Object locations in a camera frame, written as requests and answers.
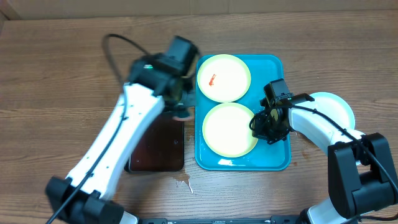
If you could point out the black water basin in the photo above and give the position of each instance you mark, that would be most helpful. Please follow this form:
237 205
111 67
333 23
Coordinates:
161 148

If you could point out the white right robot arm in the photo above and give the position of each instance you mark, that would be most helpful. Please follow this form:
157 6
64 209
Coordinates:
362 177

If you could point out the blue plastic tray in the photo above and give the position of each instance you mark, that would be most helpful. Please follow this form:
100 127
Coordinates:
264 157

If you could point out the orange and green sponge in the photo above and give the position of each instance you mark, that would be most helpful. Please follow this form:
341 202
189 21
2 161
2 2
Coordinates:
182 115

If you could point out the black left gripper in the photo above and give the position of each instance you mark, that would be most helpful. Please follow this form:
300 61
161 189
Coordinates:
190 101

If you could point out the yellow plate with red stain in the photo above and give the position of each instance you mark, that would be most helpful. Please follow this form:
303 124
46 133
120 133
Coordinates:
223 78

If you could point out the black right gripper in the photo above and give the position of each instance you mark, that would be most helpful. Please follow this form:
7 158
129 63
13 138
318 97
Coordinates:
265 132

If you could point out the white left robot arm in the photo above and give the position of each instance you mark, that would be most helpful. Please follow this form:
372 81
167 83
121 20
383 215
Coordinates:
85 194

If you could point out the light blue plate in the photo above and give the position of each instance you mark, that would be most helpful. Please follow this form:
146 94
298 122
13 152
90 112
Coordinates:
335 108

